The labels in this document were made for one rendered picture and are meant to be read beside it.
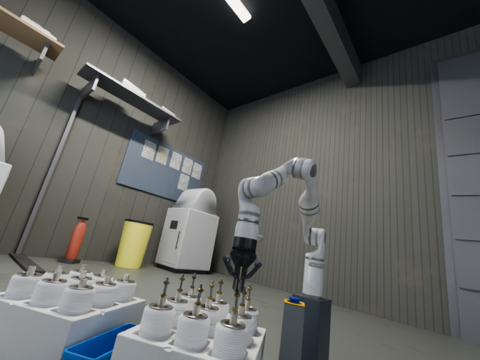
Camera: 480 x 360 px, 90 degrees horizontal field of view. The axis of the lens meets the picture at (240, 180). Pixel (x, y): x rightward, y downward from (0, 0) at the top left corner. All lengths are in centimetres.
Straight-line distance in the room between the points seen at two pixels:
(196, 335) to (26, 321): 55
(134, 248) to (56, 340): 262
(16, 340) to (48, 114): 313
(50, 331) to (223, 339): 53
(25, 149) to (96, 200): 98
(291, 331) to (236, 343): 25
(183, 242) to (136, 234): 66
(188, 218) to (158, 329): 293
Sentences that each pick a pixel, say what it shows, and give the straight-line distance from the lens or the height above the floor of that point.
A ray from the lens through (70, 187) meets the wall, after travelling 383.
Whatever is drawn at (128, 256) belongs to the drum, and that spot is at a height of 15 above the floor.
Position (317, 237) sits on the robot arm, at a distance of 128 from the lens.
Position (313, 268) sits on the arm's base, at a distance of 127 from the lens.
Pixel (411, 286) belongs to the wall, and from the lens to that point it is 330.
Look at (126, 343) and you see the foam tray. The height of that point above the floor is 16.
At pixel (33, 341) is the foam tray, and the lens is 107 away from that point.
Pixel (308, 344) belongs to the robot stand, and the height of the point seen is 12.
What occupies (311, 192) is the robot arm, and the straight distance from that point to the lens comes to 107.
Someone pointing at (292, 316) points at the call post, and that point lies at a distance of 95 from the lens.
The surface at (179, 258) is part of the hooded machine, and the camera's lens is 370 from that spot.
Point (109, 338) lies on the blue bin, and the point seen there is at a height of 10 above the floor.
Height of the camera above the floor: 46
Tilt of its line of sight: 16 degrees up
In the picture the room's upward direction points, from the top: 9 degrees clockwise
